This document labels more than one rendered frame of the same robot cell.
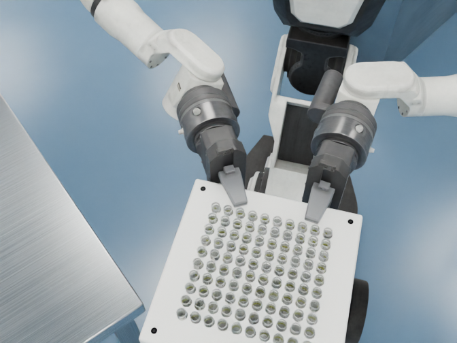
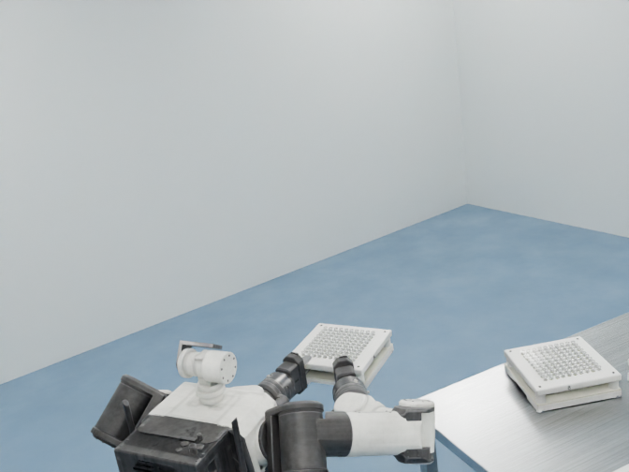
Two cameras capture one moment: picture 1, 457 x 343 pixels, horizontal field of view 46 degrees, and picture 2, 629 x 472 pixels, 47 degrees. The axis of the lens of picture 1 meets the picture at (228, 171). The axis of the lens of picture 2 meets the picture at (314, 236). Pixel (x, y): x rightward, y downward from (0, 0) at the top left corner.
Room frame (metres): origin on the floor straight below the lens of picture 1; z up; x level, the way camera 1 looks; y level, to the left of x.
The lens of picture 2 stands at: (2.17, 0.38, 2.07)
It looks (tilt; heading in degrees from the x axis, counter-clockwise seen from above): 19 degrees down; 193
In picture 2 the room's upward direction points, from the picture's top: 8 degrees counter-clockwise
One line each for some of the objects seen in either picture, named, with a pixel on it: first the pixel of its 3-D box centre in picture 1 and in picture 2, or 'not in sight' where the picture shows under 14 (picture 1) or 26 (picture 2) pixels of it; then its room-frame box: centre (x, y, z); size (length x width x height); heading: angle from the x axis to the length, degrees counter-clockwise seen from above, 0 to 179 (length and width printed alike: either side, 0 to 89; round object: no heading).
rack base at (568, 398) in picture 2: not in sight; (560, 378); (0.21, 0.59, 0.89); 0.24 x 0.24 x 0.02; 18
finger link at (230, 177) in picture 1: (234, 185); not in sight; (0.41, -0.01, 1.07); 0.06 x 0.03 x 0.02; 17
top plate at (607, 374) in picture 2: not in sight; (560, 364); (0.21, 0.59, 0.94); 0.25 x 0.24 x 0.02; 18
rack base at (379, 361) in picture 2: not in sight; (341, 361); (0.28, -0.04, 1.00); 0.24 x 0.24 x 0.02; 75
